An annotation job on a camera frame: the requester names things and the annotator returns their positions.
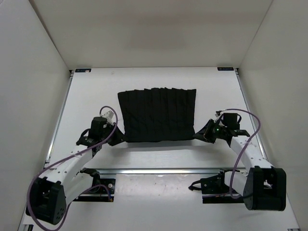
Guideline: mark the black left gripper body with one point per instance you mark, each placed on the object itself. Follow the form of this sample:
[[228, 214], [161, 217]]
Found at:
[[105, 133]]

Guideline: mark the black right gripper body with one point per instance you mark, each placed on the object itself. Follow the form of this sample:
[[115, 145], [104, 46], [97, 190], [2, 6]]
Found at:
[[215, 132]]

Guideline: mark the black pleated skirt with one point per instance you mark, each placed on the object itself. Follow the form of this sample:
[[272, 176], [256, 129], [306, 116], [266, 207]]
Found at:
[[158, 114]]

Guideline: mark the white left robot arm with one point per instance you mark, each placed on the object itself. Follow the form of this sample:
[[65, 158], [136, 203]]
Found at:
[[52, 191]]

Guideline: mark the right blue corner label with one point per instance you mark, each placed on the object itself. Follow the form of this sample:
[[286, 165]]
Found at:
[[225, 68]]

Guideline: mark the blue corner label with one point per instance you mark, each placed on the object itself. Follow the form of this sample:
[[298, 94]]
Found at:
[[82, 70], [225, 68]]

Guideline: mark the left blue corner label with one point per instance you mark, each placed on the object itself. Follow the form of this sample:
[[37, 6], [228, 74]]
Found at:
[[82, 70]]

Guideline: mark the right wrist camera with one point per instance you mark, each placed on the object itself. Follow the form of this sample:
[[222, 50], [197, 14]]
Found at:
[[219, 116]]

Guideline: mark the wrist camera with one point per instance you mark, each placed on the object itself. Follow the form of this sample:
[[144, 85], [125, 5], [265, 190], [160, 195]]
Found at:
[[109, 116], [219, 116]]

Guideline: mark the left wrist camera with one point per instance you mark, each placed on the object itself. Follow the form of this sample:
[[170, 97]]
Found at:
[[109, 116]]

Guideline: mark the aluminium front rail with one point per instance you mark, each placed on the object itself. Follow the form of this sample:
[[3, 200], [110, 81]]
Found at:
[[159, 171]]

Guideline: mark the aluminium rail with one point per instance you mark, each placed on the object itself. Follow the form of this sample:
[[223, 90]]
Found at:
[[248, 106], [159, 171], [54, 135]]

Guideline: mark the aluminium right side rail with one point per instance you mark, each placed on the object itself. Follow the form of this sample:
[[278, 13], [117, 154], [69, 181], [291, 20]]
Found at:
[[248, 106]]

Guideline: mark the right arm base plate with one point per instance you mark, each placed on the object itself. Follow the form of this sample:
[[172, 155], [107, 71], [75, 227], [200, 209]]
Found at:
[[214, 190]]

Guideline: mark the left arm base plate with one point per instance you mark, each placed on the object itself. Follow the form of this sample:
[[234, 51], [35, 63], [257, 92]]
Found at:
[[103, 193]]

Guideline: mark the aluminium left side rail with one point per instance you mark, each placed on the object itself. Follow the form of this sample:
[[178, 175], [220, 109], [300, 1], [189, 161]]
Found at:
[[54, 135]]

